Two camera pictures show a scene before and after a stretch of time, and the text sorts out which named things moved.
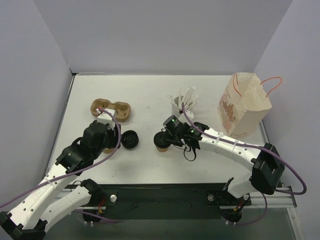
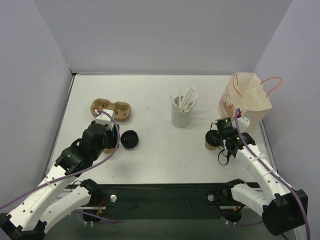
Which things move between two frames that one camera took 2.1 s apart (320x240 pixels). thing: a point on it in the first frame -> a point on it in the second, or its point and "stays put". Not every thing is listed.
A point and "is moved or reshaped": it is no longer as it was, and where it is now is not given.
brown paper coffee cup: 108,150 stays put
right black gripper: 169,137 -> 213,136
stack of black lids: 129,139 stays put
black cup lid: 160,141 is moved or reshaped
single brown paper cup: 163,150 is moved or reshaped
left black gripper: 113,139 stays put
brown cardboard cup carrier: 121,109 stays put
